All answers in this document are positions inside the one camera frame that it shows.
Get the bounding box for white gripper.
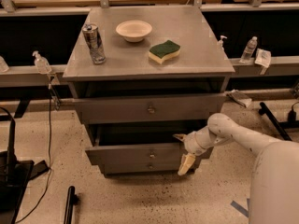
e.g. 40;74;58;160
174;132;207;175

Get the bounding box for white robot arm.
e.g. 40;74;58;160
176;113;299;224

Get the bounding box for grey drawer cabinet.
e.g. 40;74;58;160
63;5;235;179

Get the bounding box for grey top drawer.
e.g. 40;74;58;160
74;94;226;124

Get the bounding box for folded grey cloth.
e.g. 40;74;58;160
227;90;252;107

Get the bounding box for blue tape cross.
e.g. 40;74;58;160
231;199;249;217

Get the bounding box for green yellow sponge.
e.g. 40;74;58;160
149;40;180;64

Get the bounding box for black stand leg right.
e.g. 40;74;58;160
259;102;299;141

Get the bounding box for small pump bottle right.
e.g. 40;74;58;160
218;35;228;50

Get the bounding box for white paper packet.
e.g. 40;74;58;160
254;49;271;75

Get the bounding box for black bar bottom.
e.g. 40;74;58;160
64;186;78;224

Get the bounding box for clear water bottle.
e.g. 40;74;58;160
240;36;258;63

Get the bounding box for white bowl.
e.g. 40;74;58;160
116;21;152;43

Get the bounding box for silver drink can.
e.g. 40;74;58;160
82;23;106;64

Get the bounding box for clear pump bottle left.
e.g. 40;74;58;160
33;50;51;75

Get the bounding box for black stand base left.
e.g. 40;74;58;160
0;107;50;224

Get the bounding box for clear bottle far left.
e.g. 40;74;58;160
0;56;9;73

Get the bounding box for black cable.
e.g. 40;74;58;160
14;83;54;224

